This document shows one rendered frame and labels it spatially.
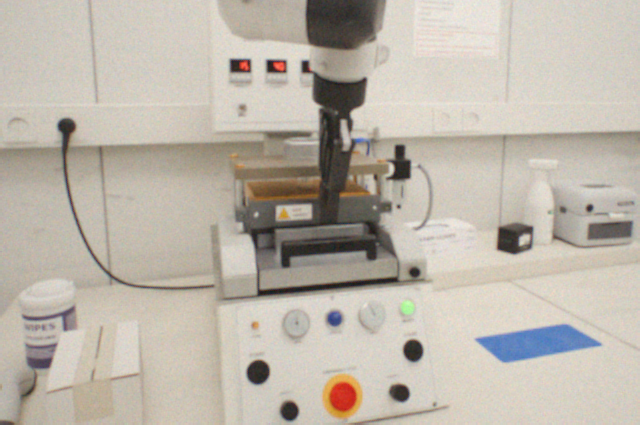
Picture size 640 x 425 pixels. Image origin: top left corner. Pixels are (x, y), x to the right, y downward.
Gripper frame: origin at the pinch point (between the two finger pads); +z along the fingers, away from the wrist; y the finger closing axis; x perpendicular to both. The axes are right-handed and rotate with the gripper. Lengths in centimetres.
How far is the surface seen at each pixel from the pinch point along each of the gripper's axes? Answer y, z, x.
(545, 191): -43, 27, 77
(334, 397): 18.2, 21.9, -1.5
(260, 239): -5.7, 10.3, -9.8
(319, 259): 2.6, 9.0, -1.4
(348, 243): 4.2, 5.0, 2.6
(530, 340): 5, 31, 42
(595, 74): -76, 2, 111
